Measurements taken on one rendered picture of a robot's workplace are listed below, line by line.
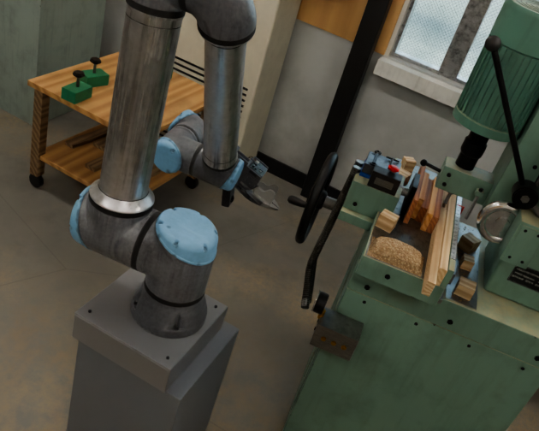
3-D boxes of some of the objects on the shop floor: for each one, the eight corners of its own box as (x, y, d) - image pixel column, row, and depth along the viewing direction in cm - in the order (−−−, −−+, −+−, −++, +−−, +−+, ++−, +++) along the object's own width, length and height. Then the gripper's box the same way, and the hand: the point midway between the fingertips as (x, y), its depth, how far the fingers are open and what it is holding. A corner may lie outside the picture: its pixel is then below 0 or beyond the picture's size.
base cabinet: (309, 355, 249) (371, 210, 210) (449, 416, 242) (541, 279, 203) (275, 443, 212) (344, 287, 173) (441, 517, 205) (550, 374, 166)
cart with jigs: (114, 141, 340) (130, 26, 305) (201, 187, 326) (229, 73, 290) (20, 185, 288) (27, 54, 253) (120, 244, 273) (142, 113, 238)
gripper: (228, 152, 172) (287, 202, 174) (239, 140, 180) (296, 188, 182) (211, 173, 177) (269, 221, 179) (222, 160, 185) (278, 206, 187)
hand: (273, 208), depth 182 cm, fingers closed
